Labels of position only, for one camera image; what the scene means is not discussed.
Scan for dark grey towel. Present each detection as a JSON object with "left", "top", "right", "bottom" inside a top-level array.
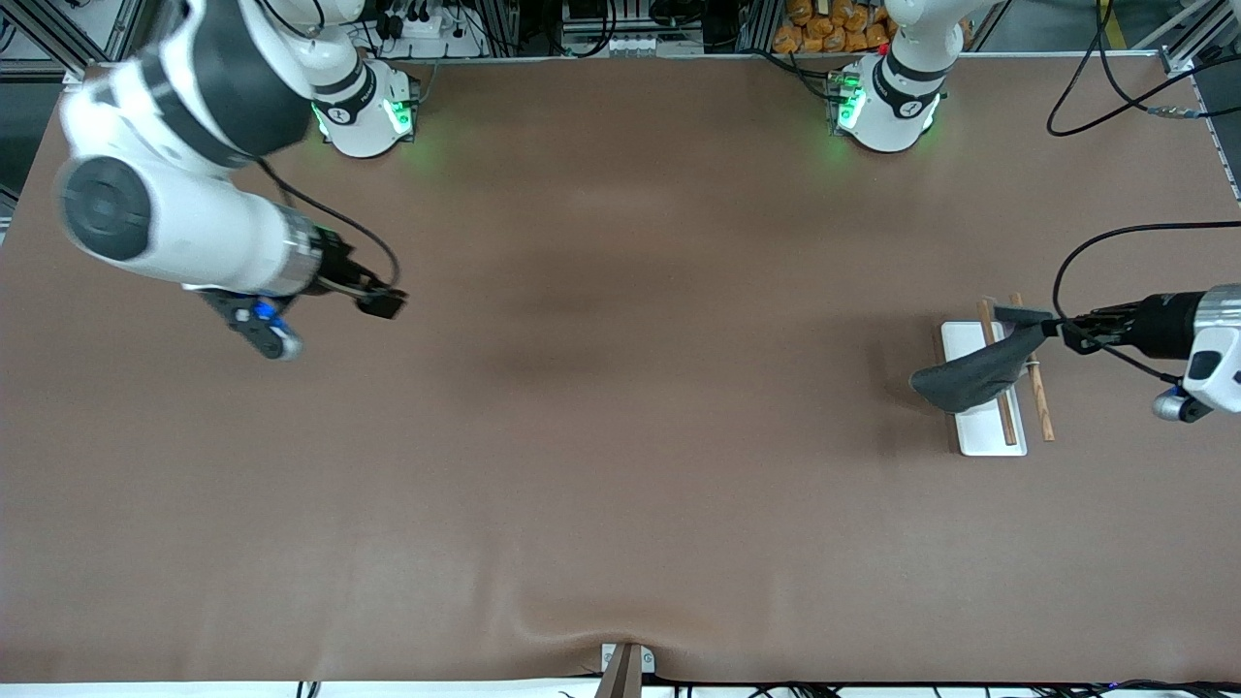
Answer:
[{"left": 909, "top": 305, "right": 1058, "bottom": 416}]

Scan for white rack with wooden rods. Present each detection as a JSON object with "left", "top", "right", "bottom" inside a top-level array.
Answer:
[{"left": 939, "top": 292, "right": 1056, "bottom": 458}]

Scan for brown table cover mat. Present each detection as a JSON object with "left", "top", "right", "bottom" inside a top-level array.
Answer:
[{"left": 0, "top": 53, "right": 1241, "bottom": 684}]

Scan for white power strip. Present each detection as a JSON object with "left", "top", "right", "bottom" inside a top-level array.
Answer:
[{"left": 373, "top": 8, "right": 483, "bottom": 59}]

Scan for white socket block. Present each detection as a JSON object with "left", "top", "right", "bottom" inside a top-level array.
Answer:
[{"left": 606, "top": 34, "right": 706, "bottom": 57}]

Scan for orange snack bags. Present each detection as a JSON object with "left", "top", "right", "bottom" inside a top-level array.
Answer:
[{"left": 773, "top": 0, "right": 971, "bottom": 55}]

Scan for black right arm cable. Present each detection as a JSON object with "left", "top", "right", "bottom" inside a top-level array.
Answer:
[{"left": 254, "top": 155, "right": 404, "bottom": 292}]

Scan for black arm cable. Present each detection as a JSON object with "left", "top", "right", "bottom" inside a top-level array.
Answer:
[
  {"left": 254, "top": 155, "right": 404, "bottom": 292},
  {"left": 1052, "top": 221, "right": 1241, "bottom": 385}
]

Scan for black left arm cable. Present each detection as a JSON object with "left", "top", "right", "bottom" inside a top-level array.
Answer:
[{"left": 1052, "top": 221, "right": 1241, "bottom": 385}]

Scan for thin black hanging cable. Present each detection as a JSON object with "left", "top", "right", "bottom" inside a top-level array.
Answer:
[{"left": 1046, "top": 0, "right": 1241, "bottom": 138}]

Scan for aluminium frame corner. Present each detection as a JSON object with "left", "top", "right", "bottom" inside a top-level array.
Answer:
[
  {"left": 1159, "top": 0, "right": 1241, "bottom": 80},
  {"left": 0, "top": 0, "right": 146, "bottom": 80}
]

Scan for aluminium frame post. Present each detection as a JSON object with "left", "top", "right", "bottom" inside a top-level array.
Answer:
[
  {"left": 475, "top": 0, "right": 526, "bottom": 55},
  {"left": 737, "top": 0, "right": 786, "bottom": 54}
]

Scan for metal table clamp bracket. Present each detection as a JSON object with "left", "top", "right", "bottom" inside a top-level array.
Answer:
[{"left": 593, "top": 642, "right": 657, "bottom": 698}]

